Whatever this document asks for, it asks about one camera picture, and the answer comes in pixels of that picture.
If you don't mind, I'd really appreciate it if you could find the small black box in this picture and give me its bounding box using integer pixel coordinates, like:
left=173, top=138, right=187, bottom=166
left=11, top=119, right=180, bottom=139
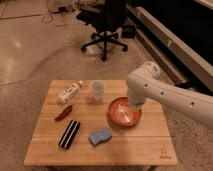
left=121, top=25, right=135, bottom=38

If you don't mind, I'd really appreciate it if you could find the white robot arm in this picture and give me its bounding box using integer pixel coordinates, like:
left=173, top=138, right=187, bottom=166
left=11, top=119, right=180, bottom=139
left=126, top=61, right=213, bottom=130

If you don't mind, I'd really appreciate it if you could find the black white-striped box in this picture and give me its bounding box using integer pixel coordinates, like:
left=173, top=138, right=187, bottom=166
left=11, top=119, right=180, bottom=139
left=58, top=120, right=80, bottom=149

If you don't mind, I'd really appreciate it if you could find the black office chair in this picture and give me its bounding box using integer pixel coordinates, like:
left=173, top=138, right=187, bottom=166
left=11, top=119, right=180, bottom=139
left=76, top=0, right=128, bottom=61

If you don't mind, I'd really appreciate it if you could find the clear plastic cup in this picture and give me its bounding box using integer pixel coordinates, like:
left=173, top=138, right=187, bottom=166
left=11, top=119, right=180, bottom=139
left=89, top=80, right=105, bottom=101

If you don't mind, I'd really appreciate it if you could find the red-brown chili pepper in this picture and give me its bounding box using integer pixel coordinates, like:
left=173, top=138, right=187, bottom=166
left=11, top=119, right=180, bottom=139
left=54, top=105, right=73, bottom=121

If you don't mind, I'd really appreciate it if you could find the wooden table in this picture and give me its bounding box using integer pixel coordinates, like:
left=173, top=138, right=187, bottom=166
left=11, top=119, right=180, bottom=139
left=24, top=80, right=177, bottom=167

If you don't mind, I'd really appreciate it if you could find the orange ceramic bowl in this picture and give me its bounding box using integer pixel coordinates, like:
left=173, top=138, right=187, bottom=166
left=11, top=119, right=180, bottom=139
left=107, top=97, right=142, bottom=127

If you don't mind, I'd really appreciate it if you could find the blue sponge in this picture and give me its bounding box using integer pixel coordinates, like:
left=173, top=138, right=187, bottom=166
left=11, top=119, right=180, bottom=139
left=89, top=128, right=112, bottom=146

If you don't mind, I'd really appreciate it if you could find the white plastic bottle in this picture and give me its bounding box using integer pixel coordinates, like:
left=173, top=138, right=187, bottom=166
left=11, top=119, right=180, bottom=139
left=58, top=80, right=84, bottom=104

